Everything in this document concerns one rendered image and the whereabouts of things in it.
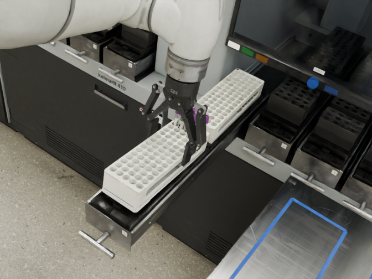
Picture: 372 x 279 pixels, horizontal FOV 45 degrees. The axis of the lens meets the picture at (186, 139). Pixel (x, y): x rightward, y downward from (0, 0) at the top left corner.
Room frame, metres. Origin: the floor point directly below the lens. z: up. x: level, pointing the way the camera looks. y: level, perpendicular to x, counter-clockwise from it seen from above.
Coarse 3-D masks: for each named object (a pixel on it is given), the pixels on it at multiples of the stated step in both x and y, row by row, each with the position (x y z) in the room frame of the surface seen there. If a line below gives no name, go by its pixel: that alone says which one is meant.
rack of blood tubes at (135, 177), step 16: (176, 128) 0.86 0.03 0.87; (144, 144) 0.77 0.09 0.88; (160, 144) 0.80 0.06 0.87; (176, 144) 0.80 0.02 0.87; (128, 160) 0.70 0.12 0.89; (144, 160) 0.72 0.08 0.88; (160, 160) 0.73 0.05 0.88; (176, 160) 0.74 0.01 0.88; (112, 176) 0.64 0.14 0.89; (128, 176) 0.66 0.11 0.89; (144, 176) 0.66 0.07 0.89; (160, 176) 0.68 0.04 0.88; (176, 176) 0.74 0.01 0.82; (112, 192) 0.64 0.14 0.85; (128, 192) 0.62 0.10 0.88; (144, 192) 0.63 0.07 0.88; (128, 208) 0.61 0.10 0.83
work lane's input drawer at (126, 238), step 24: (264, 96) 1.16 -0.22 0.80; (240, 120) 1.02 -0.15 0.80; (216, 144) 0.90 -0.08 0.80; (192, 168) 0.80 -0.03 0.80; (168, 192) 0.70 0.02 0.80; (96, 216) 0.61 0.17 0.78; (120, 216) 0.60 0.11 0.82; (144, 216) 0.62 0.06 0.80; (96, 240) 0.57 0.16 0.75; (120, 240) 0.58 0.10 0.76
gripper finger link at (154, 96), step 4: (156, 84) 0.83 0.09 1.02; (152, 88) 0.82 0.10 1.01; (156, 88) 0.82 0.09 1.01; (152, 92) 0.82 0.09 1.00; (152, 96) 0.82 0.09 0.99; (156, 96) 0.83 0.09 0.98; (148, 100) 0.82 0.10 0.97; (152, 100) 0.82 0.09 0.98; (156, 100) 0.84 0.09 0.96; (148, 104) 0.82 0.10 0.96; (152, 104) 0.83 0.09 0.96; (144, 108) 0.82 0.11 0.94; (148, 108) 0.82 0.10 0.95; (144, 112) 0.82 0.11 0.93
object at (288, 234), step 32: (288, 192) 0.76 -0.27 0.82; (256, 224) 0.64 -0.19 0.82; (288, 224) 0.66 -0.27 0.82; (320, 224) 0.68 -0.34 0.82; (352, 224) 0.69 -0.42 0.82; (224, 256) 0.55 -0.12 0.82; (256, 256) 0.56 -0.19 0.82; (288, 256) 0.57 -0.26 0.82; (320, 256) 0.59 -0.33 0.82; (352, 256) 0.60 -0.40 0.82
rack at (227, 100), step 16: (224, 80) 1.12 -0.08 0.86; (240, 80) 1.13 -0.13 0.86; (256, 80) 1.15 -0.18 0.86; (208, 96) 1.03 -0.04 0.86; (224, 96) 1.05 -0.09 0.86; (240, 96) 1.05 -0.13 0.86; (256, 96) 1.12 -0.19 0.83; (208, 112) 0.97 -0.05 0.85; (224, 112) 0.97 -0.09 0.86; (240, 112) 1.03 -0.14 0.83; (208, 128) 0.89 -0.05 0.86; (224, 128) 0.95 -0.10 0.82
